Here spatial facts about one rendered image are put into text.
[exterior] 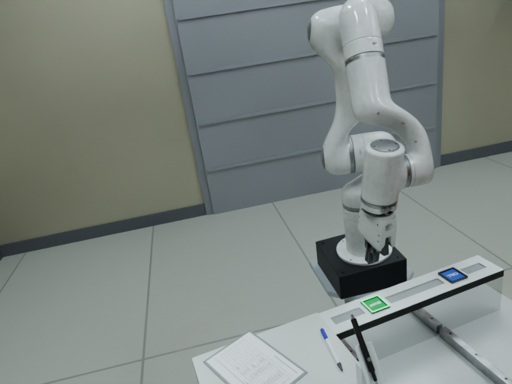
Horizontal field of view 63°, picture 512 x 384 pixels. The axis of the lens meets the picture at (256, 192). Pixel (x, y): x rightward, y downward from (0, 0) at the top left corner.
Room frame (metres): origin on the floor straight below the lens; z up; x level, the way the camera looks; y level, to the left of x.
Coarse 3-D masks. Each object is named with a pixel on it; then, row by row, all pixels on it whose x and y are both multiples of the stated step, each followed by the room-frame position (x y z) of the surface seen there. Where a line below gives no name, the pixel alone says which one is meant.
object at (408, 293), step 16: (432, 272) 1.03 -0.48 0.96; (464, 272) 1.01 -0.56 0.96; (480, 272) 1.00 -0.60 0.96; (496, 272) 0.99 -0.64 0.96; (400, 288) 0.98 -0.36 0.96; (416, 288) 0.97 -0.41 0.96; (432, 288) 0.96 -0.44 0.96; (448, 288) 0.95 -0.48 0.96; (352, 304) 0.94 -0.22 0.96; (400, 304) 0.91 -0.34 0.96; (336, 320) 0.89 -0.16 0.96; (368, 320) 0.87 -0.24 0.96
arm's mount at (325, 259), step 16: (336, 240) 1.37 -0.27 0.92; (320, 256) 1.34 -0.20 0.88; (336, 256) 1.27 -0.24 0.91; (400, 256) 1.20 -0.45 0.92; (336, 272) 1.18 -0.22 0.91; (352, 272) 1.16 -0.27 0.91; (368, 272) 1.16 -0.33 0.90; (384, 272) 1.17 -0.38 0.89; (400, 272) 1.18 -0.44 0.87; (336, 288) 1.19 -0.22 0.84; (352, 288) 1.16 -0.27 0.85; (368, 288) 1.16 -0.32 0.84; (384, 288) 1.17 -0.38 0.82
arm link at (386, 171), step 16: (368, 144) 0.88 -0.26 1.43; (384, 144) 0.87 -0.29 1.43; (400, 144) 0.87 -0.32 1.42; (368, 160) 0.86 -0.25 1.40; (384, 160) 0.83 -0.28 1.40; (400, 160) 0.84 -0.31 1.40; (368, 176) 0.86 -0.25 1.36; (384, 176) 0.84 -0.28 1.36; (400, 176) 0.84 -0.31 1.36; (368, 192) 0.86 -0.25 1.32; (384, 192) 0.84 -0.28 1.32
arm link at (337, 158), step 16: (320, 16) 1.18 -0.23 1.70; (336, 16) 1.17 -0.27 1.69; (320, 32) 1.17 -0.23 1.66; (336, 32) 1.16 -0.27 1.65; (320, 48) 1.17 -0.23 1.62; (336, 48) 1.17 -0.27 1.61; (336, 64) 1.18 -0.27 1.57; (336, 80) 1.21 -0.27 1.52; (336, 96) 1.23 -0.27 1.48; (336, 112) 1.23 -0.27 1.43; (352, 112) 1.19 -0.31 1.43; (336, 128) 1.22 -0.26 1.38; (336, 144) 1.21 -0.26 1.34; (352, 144) 1.22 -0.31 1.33; (336, 160) 1.21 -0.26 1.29; (352, 160) 1.20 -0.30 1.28
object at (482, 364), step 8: (440, 328) 0.92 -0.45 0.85; (448, 328) 0.92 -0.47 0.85; (440, 336) 0.92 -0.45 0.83; (448, 336) 0.89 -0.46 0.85; (456, 336) 0.88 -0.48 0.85; (456, 344) 0.86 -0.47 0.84; (464, 344) 0.85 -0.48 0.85; (464, 352) 0.84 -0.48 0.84; (472, 352) 0.82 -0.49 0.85; (472, 360) 0.81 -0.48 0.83; (480, 360) 0.79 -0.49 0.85; (480, 368) 0.79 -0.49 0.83; (488, 368) 0.77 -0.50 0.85; (496, 368) 0.76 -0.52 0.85; (488, 376) 0.76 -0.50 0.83; (496, 376) 0.74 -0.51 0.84; (504, 376) 0.74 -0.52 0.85
